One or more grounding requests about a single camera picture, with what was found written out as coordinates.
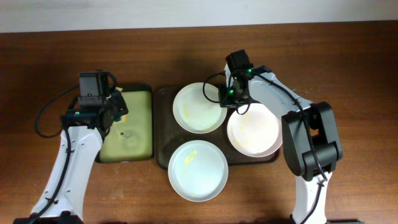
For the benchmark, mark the cream plate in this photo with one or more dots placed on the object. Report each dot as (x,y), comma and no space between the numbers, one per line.
(194,112)

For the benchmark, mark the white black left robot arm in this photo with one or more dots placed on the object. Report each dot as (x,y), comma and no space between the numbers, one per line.
(84,126)

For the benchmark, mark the small black sponge tray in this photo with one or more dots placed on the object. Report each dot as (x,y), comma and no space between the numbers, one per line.
(124,124)

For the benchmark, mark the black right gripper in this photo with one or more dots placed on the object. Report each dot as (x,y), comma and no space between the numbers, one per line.
(225,101)

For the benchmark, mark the yellow green scrub sponge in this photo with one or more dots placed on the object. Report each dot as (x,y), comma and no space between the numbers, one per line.
(119,118)

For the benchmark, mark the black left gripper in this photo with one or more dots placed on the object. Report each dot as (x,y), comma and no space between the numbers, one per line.
(119,106)

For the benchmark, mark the pink plate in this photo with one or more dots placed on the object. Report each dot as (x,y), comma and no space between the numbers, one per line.
(254,131)

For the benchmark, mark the dark brown serving tray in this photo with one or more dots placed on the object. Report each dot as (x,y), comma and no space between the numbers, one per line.
(168,135)

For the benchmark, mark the white grey plate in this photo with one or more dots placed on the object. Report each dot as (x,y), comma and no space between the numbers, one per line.
(198,171)

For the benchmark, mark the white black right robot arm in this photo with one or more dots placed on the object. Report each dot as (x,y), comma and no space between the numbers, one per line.
(311,143)

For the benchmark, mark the large yellow foam pad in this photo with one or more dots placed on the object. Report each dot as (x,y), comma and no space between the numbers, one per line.
(130,130)

